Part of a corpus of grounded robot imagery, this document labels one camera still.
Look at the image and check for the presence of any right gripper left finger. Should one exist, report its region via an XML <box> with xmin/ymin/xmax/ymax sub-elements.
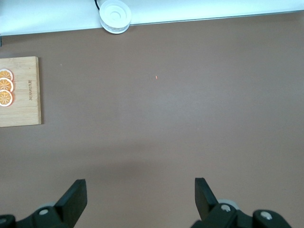
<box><xmin>0</xmin><ymin>179</ymin><xmax>88</xmax><ymax>228</ymax></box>

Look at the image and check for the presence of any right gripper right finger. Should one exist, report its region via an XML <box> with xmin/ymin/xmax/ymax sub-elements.
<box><xmin>191</xmin><ymin>177</ymin><xmax>293</xmax><ymax>228</ymax></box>

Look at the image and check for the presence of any brown table cover sheet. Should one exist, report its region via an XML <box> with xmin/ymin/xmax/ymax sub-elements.
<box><xmin>0</xmin><ymin>9</ymin><xmax>304</xmax><ymax>228</ymax></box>

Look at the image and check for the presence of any bamboo cutting board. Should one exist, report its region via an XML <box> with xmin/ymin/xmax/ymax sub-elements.
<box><xmin>0</xmin><ymin>56</ymin><xmax>42</xmax><ymax>128</ymax></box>

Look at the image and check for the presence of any orange slice toy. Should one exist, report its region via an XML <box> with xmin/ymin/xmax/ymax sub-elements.
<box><xmin>0</xmin><ymin>89</ymin><xmax>14</xmax><ymax>108</ymax></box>
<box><xmin>0</xmin><ymin>68</ymin><xmax>14</xmax><ymax>82</ymax></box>
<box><xmin>0</xmin><ymin>77</ymin><xmax>14</xmax><ymax>92</ymax></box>

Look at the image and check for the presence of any white tape roll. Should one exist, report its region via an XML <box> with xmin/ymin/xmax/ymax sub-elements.
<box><xmin>98</xmin><ymin>0</ymin><xmax>133</xmax><ymax>35</ymax></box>

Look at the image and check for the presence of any white table edge rail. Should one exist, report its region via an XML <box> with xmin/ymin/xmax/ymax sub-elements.
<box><xmin>0</xmin><ymin>0</ymin><xmax>304</xmax><ymax>37</ymax></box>

